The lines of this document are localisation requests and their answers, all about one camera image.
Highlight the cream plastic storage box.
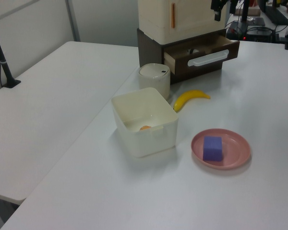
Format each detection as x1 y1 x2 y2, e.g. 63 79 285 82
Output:
138 0 228 45

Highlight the purple foam cube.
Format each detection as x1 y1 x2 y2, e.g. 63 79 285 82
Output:
202 136 223 162

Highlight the black flat stand base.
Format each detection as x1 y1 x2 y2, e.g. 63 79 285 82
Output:
227 16 266 34

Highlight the small cream lidded trash can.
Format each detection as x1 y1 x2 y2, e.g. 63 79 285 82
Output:
137 63 171 100

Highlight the dark brown wooden drawer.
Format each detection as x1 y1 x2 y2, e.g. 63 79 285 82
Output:
163 35 240 75

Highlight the brown flat box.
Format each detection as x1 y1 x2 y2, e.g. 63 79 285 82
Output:
237 8 262 17

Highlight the open cream plastic bin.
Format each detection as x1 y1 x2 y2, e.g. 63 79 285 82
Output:
110 87 179 159

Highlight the pink plastic plate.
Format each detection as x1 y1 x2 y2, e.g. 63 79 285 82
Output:
191 128 252 171

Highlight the yellow toy banana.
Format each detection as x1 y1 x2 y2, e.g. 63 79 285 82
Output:
173 89 211 112

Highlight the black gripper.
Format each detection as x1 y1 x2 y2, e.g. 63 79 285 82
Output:
210 0 238 22

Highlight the white plastic drawer handle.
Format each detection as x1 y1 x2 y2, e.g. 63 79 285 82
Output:
187 49 229 67

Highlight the dark brown wooden cabinet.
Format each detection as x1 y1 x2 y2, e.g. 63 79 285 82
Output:
136 28 228 85

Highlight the black box with red light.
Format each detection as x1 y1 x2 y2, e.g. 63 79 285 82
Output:
243 26 276 42

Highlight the black upright stand post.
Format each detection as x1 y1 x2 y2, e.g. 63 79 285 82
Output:
240 0 251 23

